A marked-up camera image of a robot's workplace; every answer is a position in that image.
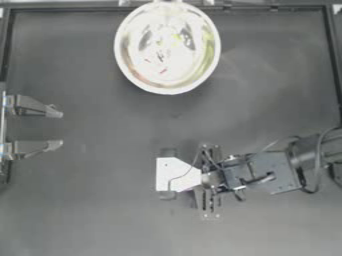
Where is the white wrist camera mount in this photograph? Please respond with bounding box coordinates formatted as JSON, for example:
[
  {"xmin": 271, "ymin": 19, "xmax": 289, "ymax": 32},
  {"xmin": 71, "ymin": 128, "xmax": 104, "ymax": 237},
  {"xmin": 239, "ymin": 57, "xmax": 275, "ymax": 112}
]
[{"xmin": 155, "ymin": 157, "xmax": 205, "ymax": 194}]

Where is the steel bowl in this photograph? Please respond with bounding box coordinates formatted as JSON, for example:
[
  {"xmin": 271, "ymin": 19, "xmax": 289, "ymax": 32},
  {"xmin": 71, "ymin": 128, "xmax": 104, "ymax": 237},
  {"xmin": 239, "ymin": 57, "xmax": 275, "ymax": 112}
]
[{"xmin": 114, "ymin": 0, "xmax": 223, "ymax": 96}]

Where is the black table frame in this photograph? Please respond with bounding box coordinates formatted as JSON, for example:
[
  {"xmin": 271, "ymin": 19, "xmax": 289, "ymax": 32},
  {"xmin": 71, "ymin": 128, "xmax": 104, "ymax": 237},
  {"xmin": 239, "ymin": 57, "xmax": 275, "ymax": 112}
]
[{"xmin": 0, "ymin": 0, "xmax": 342, "ymax": 129}]

